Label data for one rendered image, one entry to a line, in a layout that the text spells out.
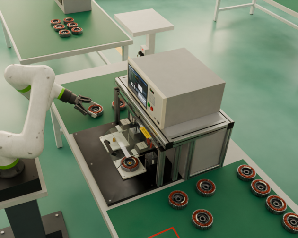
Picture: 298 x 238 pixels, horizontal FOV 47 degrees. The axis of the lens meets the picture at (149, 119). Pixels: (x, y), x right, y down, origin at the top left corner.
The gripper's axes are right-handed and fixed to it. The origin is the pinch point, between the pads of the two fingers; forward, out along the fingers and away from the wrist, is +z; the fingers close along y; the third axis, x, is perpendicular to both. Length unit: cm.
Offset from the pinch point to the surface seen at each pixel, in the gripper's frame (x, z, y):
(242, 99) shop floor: 7, 166, -133
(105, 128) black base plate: 4.9, 8.6, 19.5
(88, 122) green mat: -3.4, -1.8, 11.7
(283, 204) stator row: 59, 100, 76
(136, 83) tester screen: 55, 4, 30
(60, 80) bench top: -19, -29, -39
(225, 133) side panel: 64, 60, 47
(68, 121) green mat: -10.4, -14.0, 11.5
